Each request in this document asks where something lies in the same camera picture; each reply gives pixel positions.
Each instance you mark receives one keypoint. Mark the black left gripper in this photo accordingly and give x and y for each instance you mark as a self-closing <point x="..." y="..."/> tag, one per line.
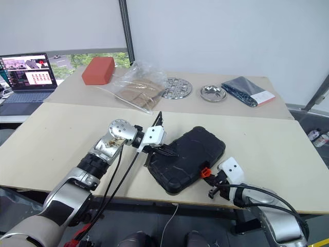
<point x="151" y="150"/>

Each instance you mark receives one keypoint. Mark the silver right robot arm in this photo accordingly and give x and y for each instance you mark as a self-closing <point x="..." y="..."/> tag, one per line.
<point x="277" y="223"/>

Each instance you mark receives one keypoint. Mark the brown cardboard sheets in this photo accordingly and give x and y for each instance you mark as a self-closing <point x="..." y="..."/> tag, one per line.
<point x="138" y="94"/>

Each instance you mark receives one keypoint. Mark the open laptop computer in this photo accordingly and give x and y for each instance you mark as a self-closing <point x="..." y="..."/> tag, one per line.
<point x="28" y="77"/>

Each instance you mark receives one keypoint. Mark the small steel bowl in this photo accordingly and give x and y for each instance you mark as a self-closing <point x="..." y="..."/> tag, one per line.
<point x="212" y="93"/>

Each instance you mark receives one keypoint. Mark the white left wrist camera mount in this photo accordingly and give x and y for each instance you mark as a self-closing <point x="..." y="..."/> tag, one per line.
<point x="154" y="135"/>

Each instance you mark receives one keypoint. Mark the black hard case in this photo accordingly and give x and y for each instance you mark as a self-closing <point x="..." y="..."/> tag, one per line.
<point x="185" y="159"/>

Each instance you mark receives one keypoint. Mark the clear plastic bag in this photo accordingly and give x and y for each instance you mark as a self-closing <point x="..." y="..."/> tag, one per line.
<point x="144" y="73"/>

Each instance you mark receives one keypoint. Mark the dark folded cloth packet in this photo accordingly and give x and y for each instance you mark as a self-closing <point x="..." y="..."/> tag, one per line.
<point x="244" y="88"/>

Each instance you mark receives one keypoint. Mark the perforated round steel plate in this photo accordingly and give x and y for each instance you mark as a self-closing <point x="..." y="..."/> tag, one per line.
<point x="178" y="88"/>

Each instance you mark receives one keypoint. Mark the small labelled bottle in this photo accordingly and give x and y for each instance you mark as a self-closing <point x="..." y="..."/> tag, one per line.
<point x="314" y="135"/>
<point x="322" y="141"/>

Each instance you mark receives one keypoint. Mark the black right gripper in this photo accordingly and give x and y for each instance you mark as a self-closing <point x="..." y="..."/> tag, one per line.
<point x="222" y="181"/>

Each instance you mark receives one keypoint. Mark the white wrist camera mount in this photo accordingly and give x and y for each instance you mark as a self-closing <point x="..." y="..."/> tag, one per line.
<point x="154" y="135"/>
<point x="232" y="168"/>

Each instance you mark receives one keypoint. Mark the dark ribbed pole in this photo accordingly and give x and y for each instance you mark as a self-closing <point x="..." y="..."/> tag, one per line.
<point x="127" y="33"/>

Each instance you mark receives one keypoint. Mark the grey metal frame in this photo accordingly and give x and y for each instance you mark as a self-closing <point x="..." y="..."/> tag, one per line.
<point x="317" y="96"/>

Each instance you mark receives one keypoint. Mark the red rectangular box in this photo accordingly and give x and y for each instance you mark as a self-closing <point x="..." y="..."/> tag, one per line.
<point x="99" y="70"/>

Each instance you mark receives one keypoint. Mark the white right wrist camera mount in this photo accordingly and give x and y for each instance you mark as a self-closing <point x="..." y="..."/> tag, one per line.
<point x="232" y="168"/>

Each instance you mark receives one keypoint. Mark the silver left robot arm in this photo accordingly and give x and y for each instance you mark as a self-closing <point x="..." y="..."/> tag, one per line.
<point x="77" y="180"/>

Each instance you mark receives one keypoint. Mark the dark rounded shape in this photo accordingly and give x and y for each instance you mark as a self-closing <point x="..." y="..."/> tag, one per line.
<point x="137" y="240"/>
<point x="196" y="240"/>

